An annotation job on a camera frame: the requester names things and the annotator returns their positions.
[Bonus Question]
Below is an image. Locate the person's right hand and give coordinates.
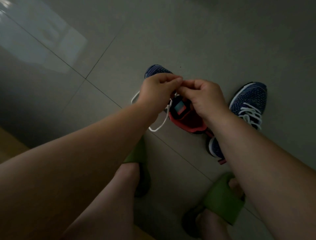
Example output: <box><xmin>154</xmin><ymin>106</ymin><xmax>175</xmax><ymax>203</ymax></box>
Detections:
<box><xmin>175</xmin><ymin>79</ymin><xmax>231</xmax><ymax>127</ymax></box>

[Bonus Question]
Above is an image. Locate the person's left hand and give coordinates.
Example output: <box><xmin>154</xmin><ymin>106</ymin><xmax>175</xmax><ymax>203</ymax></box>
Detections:
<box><xmin>136</xmin><ymin>73</ymin><xmax>184</xmax><ymax>117</ymax></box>

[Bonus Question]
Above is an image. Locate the blue knit sneaker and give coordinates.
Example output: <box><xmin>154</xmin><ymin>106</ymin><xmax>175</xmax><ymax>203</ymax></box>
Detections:
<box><xmin>206</xmin><ymin>81</ymin><xmax>268</xmax><ymax>165</ymax></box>
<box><xmin>144</xmin><ymin>64</ymin><xmax>215</xmax><ymax>138</ymax></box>

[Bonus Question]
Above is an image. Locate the white shoelace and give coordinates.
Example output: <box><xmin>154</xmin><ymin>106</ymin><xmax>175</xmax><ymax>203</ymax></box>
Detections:
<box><xmin>238</xmin><ymin>102</ymin><xmax>263</xmax><ymax>131</ymax></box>
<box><xmin>131</xmin><ymin>91</ymin><xmax>177</xmax><ymax>132</ymax></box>

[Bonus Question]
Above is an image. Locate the person's right forearm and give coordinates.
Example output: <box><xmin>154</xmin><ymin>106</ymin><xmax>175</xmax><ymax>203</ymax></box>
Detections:
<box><xmin>212</xmin><ymin>111</ymin><xmax>316</xmax><ymax>240</ymax></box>

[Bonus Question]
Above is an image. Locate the person's left forearm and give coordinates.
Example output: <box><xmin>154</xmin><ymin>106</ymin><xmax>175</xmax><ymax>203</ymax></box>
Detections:
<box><xmin>0</xmin><ymin>103</ymin><xmax>156</xmax><ymax>240</ymax></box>

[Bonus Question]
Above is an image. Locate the person's right leg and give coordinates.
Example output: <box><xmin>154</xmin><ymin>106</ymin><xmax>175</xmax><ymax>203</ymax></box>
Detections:
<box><xmin>196</xmin><ymin>178</ymin><xmax>245</xmax><ymax>240</ymax></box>

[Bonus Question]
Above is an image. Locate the person's leg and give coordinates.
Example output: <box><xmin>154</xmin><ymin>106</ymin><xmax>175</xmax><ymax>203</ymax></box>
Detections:
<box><xmin>196</xmin><ymin>178</ymin><xmax>245</xmax><ymax>240</ymax></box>
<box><xmin>62</xmin><ymin>163</ymin><xmax>141</xmax><ymax>240</ymax></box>

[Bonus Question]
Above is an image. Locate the person's left leg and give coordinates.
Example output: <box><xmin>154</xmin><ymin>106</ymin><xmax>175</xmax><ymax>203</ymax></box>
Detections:
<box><xmin>62</xmin><ymin>163</ymin><xmax>141</xmax><ymax>240</ymax></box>

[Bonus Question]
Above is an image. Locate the green foam slipper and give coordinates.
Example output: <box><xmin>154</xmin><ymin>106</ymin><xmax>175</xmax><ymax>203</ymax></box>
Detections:
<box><xmin>122</xmin><ymin>136</ymin><xmax>151</xmax><ymax>198</ymax></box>
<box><xmin>181</xmin><ymin>172</ymin><xmax>246</xmax><ymax>238</ymax></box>

